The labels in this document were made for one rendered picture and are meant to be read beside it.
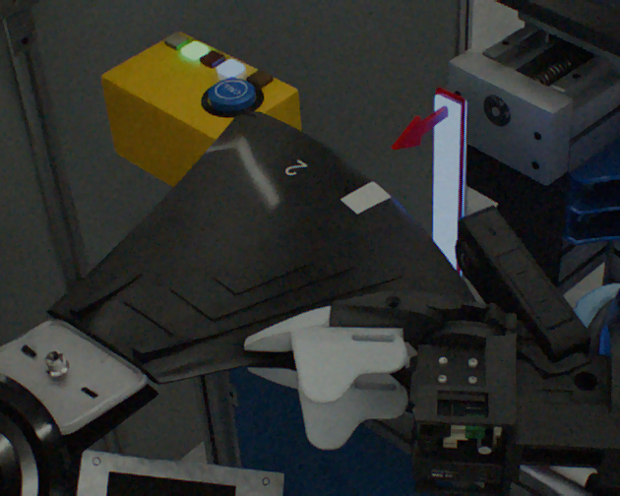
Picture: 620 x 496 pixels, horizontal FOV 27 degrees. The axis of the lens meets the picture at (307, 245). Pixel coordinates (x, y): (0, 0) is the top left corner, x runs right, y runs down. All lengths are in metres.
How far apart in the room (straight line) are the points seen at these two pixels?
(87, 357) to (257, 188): 0.18
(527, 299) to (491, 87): 0.58
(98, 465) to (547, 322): 0.30
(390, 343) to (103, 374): 0.16
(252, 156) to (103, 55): 0.80
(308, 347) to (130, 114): 0.51
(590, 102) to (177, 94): 0.41
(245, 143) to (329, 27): 1.09
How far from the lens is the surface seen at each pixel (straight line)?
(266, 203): 0.82
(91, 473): 0.83
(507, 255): 0.74
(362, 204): 0.84
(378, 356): 0.69
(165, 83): 1.15
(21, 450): 0.66
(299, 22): 1.89
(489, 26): 3.27
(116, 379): 0.71
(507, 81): 1.27
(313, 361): 0.69
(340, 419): 0.73
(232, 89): 1.12
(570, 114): 1.26
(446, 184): 0.94
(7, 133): 1.59
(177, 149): 1.13
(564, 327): 0.71
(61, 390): 0.71
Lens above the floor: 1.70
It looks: 41 degrees down
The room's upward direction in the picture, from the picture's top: 4 degrees counter-clockwise
